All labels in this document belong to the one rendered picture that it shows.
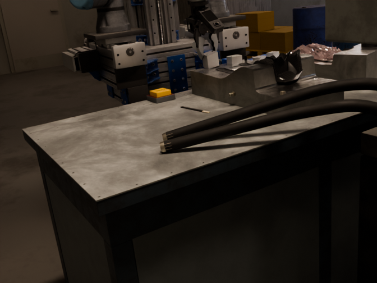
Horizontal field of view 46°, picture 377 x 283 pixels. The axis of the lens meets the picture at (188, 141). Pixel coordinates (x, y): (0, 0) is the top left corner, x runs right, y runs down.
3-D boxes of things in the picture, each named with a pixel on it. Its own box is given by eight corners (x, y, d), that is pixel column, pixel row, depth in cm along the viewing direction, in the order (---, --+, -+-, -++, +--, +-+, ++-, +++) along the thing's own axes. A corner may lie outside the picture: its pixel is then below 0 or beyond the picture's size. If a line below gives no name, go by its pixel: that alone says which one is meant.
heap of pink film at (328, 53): (274, 64, 180) (273, 44, 178) (295, 56, 192) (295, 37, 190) (335, 66, 163) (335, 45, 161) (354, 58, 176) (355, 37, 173)
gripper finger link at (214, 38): (213, 48, 175) (206, 27, 169) (222, 51, 170) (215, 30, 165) (207, 52, 174) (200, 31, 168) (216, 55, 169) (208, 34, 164)
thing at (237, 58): (213, 67, 184) (212, 54, 182) (223, 65, 186) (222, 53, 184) (232, 71, 173) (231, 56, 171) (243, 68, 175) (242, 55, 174)
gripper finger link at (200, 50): (195, 56, 171) (196, 32, 168) (203, 60, 167) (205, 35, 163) (188, 57, 170) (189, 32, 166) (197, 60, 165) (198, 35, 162)
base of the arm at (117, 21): (92, 32, 198) (88, 9, 195) (125, 28, 204) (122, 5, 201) (101, 33, 185) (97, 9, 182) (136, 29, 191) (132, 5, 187)
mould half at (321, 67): (246, 78, 187) (244, 52, 184) (277, 67, 205) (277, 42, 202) (365, 86, 155) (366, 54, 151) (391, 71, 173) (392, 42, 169)
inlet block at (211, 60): (189, 62, 177) (187, 49, 175) (200, 58, 179) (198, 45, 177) (208, 69, 167) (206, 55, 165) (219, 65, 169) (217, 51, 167)
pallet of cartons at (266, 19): (230, 56, 765) (228, 14, 742) (276, 48, 802) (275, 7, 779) (275, 63, 657) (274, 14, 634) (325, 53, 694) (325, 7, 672)
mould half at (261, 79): (192, 94, 171) (188, 58, 166) (245, 81, 183) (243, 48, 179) (283, 118, 130) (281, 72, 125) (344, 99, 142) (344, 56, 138)
